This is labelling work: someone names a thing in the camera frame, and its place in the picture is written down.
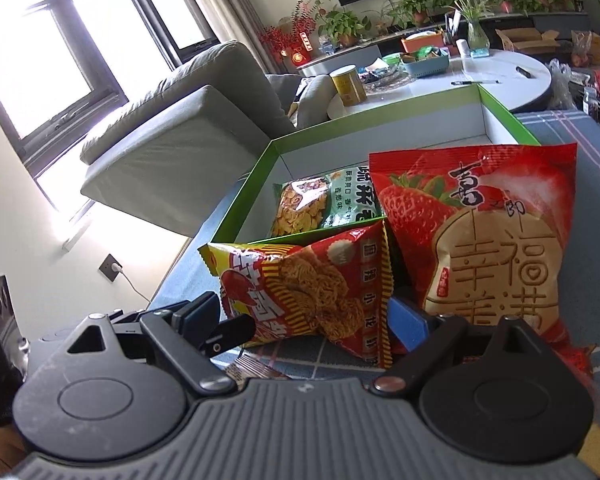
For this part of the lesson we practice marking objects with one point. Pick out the black marker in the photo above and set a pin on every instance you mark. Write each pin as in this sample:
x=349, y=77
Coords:
x=524, y=72

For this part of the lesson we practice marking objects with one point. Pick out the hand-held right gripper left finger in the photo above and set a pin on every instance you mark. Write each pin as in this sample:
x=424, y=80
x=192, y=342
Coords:
x=195, y=320

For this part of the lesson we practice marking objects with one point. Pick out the yellow can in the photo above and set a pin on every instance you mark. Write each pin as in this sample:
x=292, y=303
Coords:
x=349, y=86

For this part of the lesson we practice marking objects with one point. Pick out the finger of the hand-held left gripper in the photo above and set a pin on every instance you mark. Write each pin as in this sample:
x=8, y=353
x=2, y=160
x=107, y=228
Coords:
x=230, y=335

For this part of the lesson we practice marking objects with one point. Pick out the green chips packet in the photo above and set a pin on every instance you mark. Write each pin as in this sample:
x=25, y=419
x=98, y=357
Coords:
x=310, y=205

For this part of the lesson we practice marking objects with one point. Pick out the green cardboard box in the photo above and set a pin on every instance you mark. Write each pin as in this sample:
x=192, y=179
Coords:
x=330, y=150

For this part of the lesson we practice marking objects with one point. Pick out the pothos plant in orange pot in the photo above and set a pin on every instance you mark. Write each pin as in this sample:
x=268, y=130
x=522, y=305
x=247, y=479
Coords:
x=342, y=27

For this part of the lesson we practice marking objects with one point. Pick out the brown striped beige packet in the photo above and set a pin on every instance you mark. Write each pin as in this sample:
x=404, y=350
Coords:
x=255, y=367

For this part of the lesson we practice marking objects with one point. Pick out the red yellow noodle snack packet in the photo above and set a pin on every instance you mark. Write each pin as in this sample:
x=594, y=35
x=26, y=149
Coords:
x=310, y=290

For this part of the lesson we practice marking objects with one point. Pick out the orange plastic basket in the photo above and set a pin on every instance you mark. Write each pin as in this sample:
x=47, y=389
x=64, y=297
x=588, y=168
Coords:
x=420, y=42

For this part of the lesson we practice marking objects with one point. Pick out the beige curtain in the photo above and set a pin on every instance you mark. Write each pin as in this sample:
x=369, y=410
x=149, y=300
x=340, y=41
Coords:
x=240, y=15

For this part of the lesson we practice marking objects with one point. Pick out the leafy potted plant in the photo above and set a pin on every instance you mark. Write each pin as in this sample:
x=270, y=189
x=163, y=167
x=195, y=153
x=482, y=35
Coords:
x=410, y=6

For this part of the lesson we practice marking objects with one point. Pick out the red strawberry biscuit packet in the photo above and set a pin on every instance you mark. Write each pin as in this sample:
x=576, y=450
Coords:
x=490, y=240

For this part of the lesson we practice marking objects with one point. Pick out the grey sofa cushion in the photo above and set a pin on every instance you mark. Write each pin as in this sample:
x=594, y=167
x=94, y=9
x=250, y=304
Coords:
x=314, y=101

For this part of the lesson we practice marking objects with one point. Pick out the red berry decoration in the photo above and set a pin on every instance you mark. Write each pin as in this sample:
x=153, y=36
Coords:
x=287, y=35

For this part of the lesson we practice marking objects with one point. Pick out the blue plastic basket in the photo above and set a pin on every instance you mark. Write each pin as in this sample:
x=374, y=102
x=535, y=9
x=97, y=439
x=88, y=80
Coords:
x=426, y=65

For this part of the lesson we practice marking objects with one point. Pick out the grey television cabinet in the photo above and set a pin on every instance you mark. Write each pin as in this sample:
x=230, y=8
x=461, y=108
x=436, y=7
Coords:
x=365, y=50

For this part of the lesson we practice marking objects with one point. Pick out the grey sofa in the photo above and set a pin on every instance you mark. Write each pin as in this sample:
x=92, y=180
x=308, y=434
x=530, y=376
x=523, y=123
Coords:
x=180, y=135

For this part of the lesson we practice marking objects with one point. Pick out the open cardboard box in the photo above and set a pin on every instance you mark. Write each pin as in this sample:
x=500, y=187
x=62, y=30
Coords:
x=525, y=40

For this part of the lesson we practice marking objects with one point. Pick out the glass vase with spider plant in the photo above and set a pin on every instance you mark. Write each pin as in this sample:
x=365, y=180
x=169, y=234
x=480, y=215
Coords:
x=476, y=35

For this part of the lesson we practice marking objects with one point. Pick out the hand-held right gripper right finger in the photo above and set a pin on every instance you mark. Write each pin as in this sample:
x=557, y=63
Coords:
x=410, y=325

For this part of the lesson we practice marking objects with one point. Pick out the dark framed window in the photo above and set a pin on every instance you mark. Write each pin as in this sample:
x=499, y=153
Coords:
x=55, y=35

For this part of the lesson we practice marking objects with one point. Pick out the grey wall socket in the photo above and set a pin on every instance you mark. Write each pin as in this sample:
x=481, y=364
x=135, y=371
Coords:
x=110, y=267

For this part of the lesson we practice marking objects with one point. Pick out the black pen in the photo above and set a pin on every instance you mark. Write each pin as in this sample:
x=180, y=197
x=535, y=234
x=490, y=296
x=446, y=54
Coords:
x=475, y=81

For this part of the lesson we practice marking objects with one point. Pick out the white round table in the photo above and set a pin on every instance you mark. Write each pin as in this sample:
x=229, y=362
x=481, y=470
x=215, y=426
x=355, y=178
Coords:
x=485, y=67

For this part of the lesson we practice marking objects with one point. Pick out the clear plastic bag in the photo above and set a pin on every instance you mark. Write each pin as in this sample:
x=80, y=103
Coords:
x=562, y=82

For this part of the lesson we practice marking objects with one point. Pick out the small white bottle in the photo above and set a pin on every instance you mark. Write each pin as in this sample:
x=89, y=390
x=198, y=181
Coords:
x=463, y=47

